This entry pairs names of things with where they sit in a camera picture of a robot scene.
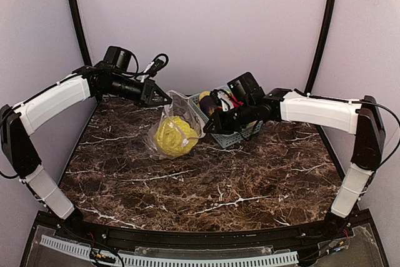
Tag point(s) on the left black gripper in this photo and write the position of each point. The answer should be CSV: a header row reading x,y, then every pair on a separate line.
x,y
147,92

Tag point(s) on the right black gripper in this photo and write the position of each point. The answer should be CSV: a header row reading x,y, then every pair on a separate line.
x,y
224,120

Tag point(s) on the purple eggplant toy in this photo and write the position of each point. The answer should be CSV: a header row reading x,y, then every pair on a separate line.
x,y
207,105

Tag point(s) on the clear zip top bag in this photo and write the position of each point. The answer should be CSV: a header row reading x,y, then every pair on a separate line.
x,y
180,106

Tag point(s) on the napa cabbage toy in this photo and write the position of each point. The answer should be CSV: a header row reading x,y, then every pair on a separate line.
x,y
175,137

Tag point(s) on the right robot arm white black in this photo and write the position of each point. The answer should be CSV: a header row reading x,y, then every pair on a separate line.
x,y
359,117

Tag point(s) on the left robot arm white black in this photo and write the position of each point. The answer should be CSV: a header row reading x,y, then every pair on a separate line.
x,y
111,77

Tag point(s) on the light blue plastic basket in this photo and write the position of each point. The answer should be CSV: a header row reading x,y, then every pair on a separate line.
x,y
222,139

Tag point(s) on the yellow potato toy back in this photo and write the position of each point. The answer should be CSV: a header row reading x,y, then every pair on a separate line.
x,y
203,94

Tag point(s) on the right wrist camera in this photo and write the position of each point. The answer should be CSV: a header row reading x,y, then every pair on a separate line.
x,y
224,99

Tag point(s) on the white cable duct strip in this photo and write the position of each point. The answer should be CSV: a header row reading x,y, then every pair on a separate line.
x,y
146,256

